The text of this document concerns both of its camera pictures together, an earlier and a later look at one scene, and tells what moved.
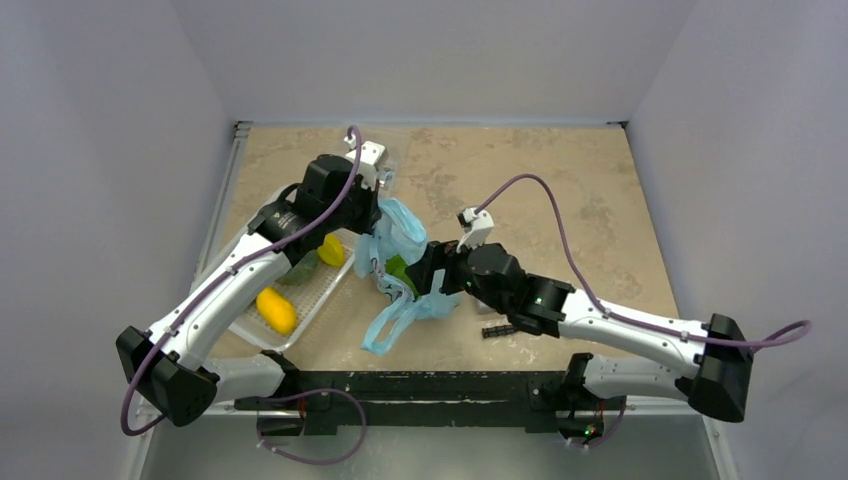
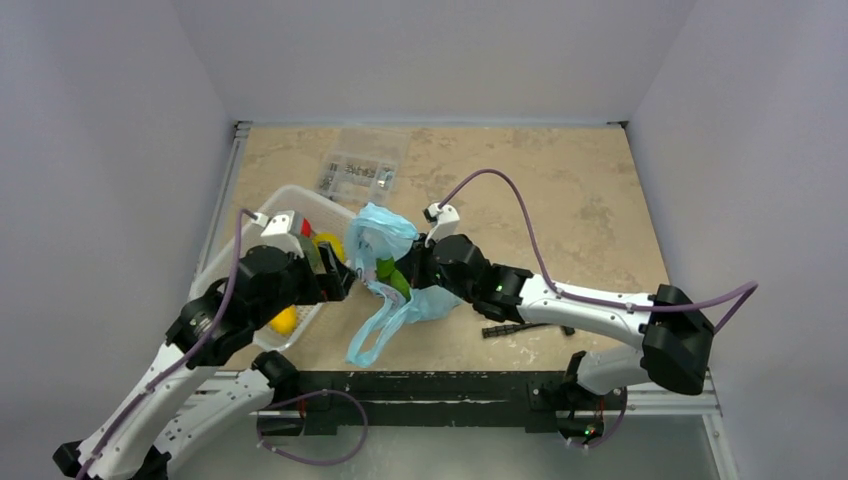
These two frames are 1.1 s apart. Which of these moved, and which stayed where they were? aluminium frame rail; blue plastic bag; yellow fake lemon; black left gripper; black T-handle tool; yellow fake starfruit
Moved: blue plastic bag; black left gripper
Stayed: black T-handle tool; aluminium frame rail; yellow fake lemon; yellow fake starfruit
